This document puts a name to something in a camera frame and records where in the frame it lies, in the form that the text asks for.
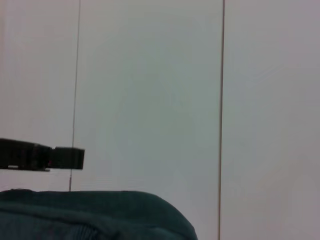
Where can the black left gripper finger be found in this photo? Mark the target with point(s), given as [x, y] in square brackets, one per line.
[25, 155]

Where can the dark teal fabric lunch bag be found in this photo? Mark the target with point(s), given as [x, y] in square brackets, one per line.
[87, 217]

